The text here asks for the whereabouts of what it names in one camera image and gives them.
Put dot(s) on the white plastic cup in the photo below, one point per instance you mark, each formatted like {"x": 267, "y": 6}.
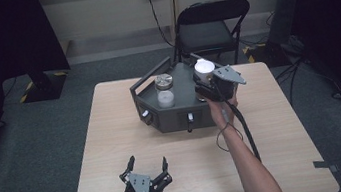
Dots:
{"x": 204, "y": 68}

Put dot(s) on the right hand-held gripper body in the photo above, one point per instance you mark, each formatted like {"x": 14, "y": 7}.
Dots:
{"x": 227, "y": 81}

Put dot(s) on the black stand base, striped tape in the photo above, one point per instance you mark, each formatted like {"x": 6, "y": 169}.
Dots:
{"x": 43, "y": 87}
{"x": 265, "y": 55}

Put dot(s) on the person's right hand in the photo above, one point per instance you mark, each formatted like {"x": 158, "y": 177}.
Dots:
{"x": 219, "y": 111}

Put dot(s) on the grey tape strip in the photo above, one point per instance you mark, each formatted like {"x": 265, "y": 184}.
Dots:
{"x": 324, "y": 165}

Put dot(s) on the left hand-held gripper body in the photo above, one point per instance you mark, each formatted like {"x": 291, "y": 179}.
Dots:
{"x": 142, "y": 185}

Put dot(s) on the glass jar with silver lid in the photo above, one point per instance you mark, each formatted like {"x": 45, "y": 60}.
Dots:
{"x": 165, "y": 91}

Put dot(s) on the black folding chair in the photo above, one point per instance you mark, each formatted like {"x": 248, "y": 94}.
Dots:
{"x": 208, "y": 31}

